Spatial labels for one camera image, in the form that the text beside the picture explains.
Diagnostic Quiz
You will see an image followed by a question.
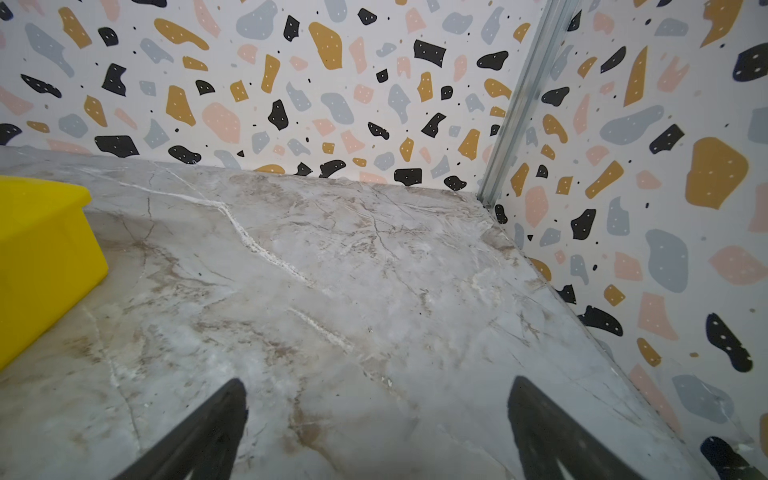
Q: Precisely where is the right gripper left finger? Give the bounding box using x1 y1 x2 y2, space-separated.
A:
117 378 248 479

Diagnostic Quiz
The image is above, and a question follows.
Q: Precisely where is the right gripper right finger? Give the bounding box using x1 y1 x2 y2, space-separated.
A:
507 376 640 479

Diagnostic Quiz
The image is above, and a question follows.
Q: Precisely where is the yellow plastic bin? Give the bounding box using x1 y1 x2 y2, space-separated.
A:
1 176 108 367

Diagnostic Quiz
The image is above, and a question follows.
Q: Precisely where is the right corner aluminium post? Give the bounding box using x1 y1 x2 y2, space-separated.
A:
477 0 580 209

